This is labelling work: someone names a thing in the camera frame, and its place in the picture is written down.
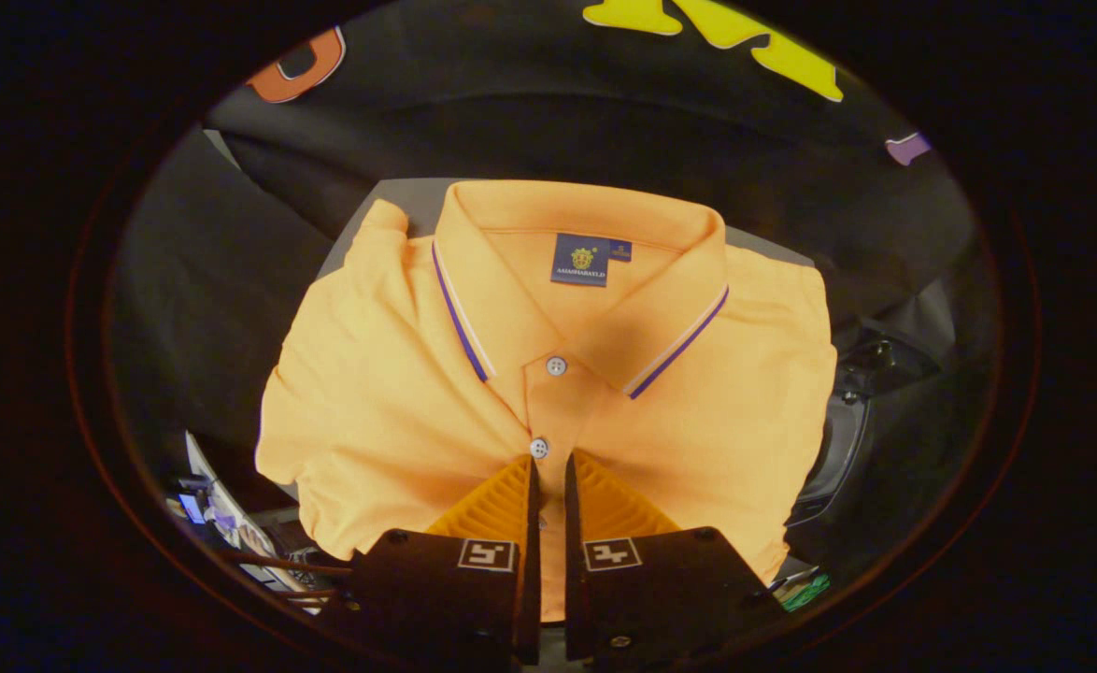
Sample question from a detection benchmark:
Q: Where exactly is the white sheet green edge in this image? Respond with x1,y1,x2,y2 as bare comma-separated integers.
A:
773,561,832,613

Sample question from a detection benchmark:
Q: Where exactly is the washing machine lid with window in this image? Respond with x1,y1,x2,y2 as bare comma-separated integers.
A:
833,280,959,398

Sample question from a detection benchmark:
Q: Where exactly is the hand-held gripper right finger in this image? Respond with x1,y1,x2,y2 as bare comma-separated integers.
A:
563,449,788,667

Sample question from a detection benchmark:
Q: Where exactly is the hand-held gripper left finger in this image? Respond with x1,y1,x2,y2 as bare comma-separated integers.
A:
320,453,542,669

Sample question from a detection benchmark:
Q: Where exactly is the black backdrop cloth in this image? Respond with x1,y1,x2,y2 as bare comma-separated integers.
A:
109,0,989,580

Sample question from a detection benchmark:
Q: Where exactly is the grey washing machine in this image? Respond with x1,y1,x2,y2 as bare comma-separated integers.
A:
787,388,876,529

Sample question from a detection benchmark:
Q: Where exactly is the orange polo shirt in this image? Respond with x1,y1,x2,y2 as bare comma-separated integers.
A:
254,178,839,623

